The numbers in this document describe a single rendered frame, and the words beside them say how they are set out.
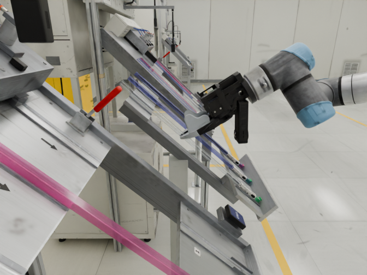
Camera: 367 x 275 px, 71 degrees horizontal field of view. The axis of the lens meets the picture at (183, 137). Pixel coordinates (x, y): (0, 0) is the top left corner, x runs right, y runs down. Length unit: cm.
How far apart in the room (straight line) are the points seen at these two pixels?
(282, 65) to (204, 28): 728
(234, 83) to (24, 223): 50
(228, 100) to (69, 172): 41
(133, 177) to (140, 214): 103
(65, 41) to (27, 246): 112
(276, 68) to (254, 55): 750
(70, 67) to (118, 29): 32
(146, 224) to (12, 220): 132
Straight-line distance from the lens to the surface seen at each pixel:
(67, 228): 174
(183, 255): 45
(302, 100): 65
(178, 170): 81
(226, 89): 64
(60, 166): 40
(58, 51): 136
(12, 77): 40
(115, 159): 53
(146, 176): 53
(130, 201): 152
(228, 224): 60
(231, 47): 799
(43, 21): 23
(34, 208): 33
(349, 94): 75
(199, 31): 789
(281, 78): 65
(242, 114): 65
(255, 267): 60
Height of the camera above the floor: 116
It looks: 20 degrees down
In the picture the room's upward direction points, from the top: straight up
